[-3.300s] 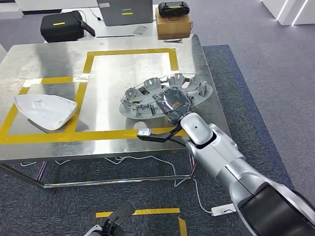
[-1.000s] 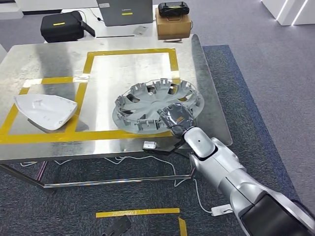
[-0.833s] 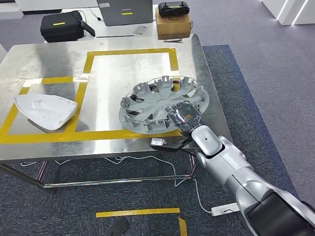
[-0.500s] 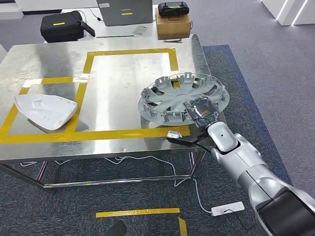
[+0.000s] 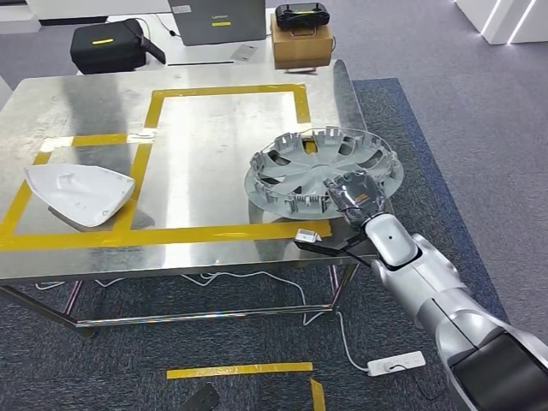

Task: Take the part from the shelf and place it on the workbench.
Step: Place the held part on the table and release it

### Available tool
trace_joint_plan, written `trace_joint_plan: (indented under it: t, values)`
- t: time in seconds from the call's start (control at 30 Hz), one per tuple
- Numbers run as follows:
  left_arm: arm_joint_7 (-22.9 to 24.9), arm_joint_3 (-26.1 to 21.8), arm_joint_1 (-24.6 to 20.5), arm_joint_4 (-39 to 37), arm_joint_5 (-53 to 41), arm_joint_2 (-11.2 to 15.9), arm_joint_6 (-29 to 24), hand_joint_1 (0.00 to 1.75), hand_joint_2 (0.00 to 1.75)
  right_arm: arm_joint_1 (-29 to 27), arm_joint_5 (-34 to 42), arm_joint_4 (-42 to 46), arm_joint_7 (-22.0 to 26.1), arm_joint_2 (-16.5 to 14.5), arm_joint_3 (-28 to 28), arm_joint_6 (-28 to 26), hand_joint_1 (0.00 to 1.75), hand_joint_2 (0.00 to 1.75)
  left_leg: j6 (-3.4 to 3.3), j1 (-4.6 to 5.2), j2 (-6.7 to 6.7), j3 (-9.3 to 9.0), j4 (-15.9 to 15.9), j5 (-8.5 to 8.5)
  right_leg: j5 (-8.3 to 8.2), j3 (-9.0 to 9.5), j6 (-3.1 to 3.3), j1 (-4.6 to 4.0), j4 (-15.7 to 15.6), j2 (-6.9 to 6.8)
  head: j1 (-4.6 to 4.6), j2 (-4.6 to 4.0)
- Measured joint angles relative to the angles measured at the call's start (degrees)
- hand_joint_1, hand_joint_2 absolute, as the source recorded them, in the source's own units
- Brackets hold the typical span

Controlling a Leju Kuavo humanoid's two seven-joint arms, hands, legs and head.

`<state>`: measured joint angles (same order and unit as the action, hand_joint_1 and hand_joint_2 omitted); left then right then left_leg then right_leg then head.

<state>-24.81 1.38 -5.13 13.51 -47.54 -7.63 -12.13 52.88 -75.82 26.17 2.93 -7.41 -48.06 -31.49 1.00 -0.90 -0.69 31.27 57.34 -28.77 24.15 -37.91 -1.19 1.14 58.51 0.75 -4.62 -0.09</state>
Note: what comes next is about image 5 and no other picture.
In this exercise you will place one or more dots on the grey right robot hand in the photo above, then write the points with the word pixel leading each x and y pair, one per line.
pixel 357 198

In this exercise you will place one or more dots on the grey plastic wheel cover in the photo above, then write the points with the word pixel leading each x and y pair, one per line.
pixel 300 176

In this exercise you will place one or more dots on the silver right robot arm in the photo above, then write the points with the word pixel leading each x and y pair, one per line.
pixel 436 289

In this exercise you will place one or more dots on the steel workbench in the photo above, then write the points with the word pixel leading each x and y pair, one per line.
pixel 343 102

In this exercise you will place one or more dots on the brown cardboard box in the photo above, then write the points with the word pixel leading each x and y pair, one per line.
pixel 300 48

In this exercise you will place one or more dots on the white floor power strip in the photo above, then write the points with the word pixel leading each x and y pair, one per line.
pixel 395 363

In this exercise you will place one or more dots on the black handheld controller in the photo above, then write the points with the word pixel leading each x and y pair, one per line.
pixel 302 14

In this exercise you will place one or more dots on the large yellow tape rectangle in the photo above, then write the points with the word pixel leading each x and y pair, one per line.
pixel 223 89

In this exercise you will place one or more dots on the grey card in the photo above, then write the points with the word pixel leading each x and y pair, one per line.
pixel 244 53

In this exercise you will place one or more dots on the grey laptop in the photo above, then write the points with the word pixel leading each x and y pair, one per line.
pixel 213 22

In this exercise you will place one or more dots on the white cabinet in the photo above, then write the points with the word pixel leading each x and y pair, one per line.
pixel 500 17

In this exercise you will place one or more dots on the black case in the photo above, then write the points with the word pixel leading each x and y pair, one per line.
pixel 107 48

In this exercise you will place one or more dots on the white car mirror cover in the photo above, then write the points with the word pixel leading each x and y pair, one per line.
pixel 81 195

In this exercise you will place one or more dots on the white panel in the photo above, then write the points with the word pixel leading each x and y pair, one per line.
pixel 4 91

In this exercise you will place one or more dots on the black right camera bracket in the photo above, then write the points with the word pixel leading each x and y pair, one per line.
pixel 338 249

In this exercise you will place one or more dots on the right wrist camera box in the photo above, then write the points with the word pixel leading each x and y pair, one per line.
pixel 308 236

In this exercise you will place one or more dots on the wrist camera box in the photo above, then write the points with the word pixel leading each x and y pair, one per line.
pixel 201 400
pixel 308 236

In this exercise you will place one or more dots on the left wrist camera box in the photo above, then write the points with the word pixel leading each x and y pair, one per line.
pixel 201 400

